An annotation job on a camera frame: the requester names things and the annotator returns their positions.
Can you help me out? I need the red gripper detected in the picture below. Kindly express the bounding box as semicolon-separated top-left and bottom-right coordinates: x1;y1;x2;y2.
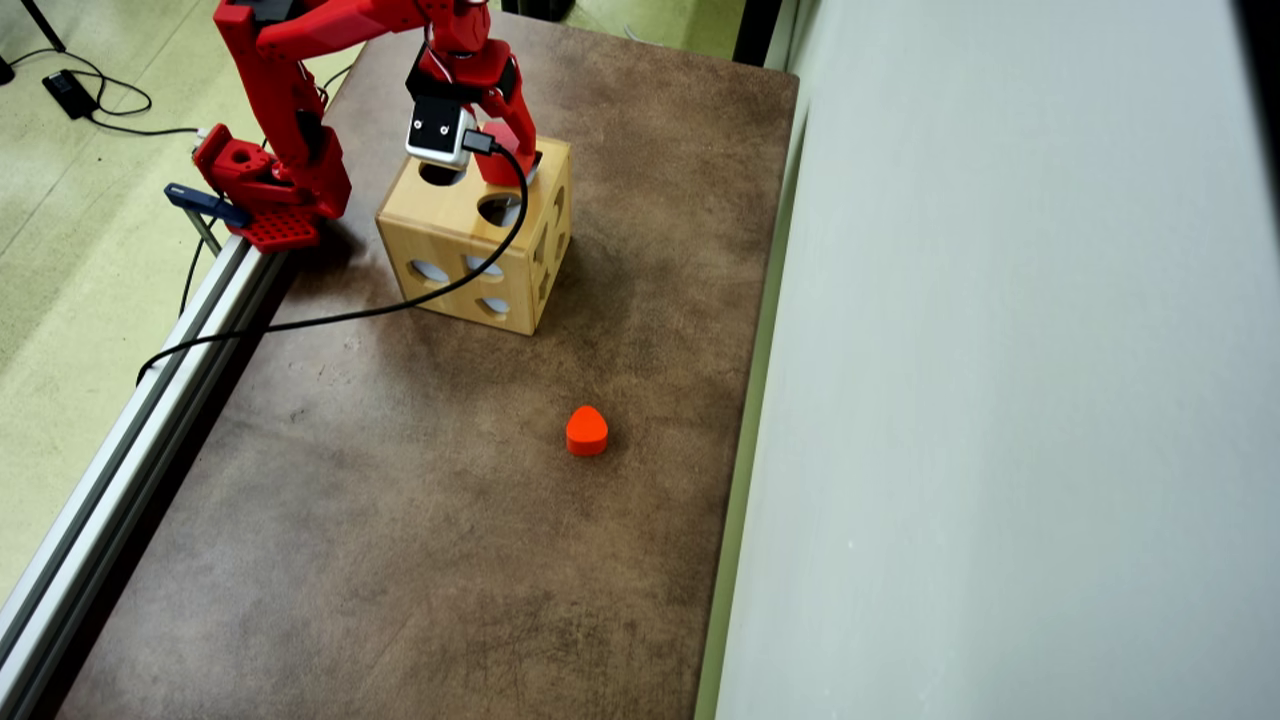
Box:
405;27;540;163

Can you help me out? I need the wooden shape sorter box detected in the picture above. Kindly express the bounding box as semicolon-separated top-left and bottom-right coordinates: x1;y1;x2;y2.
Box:
376;110;573;336

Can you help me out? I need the blue clamp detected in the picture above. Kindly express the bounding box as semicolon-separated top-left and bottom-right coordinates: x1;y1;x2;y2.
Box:
165;183;251;257

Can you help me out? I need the orange rounded wooden block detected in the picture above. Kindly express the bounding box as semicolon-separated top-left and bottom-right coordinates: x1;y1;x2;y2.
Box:
565;405;609;458

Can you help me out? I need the black power adapter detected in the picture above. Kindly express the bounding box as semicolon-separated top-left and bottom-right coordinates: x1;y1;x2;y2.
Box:
42;68;101;121

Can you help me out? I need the black stand leg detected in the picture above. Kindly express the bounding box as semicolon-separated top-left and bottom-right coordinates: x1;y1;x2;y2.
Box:
20;0;67;53

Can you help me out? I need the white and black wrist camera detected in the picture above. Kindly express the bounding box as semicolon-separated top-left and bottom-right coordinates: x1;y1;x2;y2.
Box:
404;95;480;170

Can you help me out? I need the black camera cable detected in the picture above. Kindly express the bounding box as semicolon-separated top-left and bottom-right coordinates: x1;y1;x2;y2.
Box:
136;130;531;387

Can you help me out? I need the dark vertical post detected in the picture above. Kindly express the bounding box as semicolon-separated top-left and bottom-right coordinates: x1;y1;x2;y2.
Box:
733;0;784;69

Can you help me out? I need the thin black cable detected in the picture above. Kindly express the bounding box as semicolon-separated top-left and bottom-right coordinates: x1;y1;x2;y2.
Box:
180;238;205;317

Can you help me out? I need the black adapter cable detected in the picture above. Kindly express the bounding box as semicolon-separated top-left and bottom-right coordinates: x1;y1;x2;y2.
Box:
8;45;201;137

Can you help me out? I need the aluminium profile rail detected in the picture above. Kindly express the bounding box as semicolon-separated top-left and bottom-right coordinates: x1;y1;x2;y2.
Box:
0;235;291;720

